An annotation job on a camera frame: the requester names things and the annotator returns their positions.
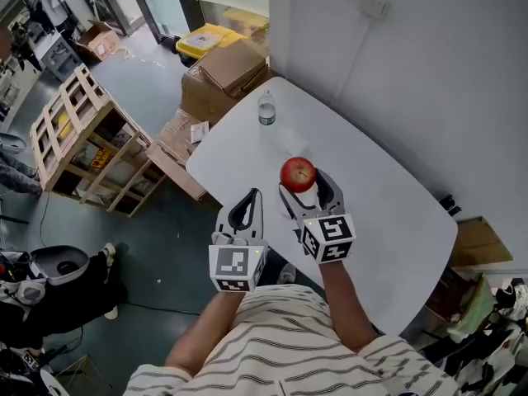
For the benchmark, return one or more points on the black and white garments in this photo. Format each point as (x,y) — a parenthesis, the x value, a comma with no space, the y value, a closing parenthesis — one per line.
(507,303)

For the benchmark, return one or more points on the green plastic bag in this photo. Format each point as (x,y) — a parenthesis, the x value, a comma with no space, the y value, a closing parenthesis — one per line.
(474,307)

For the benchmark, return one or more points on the person's white shoe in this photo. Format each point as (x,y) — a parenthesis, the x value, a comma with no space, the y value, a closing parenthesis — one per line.
(287,273)

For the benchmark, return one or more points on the clear plastic water bottle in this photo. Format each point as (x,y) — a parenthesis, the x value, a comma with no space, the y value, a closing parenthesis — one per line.
(267,111)

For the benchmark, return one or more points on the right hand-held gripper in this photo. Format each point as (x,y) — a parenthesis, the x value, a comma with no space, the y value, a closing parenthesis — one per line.
(332,229)

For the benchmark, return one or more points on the flattened cardboard sheet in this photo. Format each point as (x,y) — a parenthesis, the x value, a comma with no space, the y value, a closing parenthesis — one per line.
(173,147)

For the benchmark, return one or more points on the dark brown carton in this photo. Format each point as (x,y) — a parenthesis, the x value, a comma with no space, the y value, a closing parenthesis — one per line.
(453,291)

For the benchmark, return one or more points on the grey metal cabinet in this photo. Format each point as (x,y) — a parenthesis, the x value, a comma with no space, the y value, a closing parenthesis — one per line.
(62,60)

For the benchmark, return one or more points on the open cardboard carton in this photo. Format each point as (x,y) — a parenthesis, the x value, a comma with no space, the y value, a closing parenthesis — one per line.
(101,43)

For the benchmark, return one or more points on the person's right forearm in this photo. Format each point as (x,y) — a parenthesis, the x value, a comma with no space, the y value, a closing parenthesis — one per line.
(344,303)

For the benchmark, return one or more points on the wooden slatted crate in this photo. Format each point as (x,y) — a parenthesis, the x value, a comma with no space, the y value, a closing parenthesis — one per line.
(82,97)

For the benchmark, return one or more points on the black power adapter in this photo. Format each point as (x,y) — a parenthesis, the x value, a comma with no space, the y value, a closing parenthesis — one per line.
(449,205)

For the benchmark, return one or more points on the white paper label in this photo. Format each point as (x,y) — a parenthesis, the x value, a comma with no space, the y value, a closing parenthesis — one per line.
(200,132)

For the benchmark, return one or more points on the white round stool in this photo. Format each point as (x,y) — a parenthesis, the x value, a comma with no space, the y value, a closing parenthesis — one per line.
(51,386)

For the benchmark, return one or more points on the large brown cardboard box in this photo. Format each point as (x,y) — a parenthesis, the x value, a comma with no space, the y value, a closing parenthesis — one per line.
(198,97)

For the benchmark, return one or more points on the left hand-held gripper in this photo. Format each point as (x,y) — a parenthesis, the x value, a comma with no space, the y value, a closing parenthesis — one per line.
(231,262)

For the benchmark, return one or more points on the white hand-held device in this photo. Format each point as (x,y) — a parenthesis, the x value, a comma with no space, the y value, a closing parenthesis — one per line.
(12,142)

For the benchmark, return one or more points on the striped white shirt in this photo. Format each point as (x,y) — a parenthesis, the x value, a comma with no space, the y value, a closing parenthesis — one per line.
(288,345)

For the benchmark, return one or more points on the red apple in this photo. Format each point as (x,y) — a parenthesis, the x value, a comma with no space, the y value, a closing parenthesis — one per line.
(297,173)

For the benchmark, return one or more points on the person's left forearm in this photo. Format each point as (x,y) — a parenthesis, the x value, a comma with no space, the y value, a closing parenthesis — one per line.
(202,336)

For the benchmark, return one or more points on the flat brown cardboard box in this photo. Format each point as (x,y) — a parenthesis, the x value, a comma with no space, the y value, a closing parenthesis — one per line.
(231,64)

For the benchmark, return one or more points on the white round device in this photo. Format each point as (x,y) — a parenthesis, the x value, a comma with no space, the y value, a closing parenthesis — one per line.
(45,262)

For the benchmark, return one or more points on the clothes on rack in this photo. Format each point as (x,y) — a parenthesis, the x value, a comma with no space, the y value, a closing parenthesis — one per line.
(53,6)

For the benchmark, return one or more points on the brown cardboard piece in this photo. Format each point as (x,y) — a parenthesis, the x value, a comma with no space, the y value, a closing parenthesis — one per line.
(478,241)

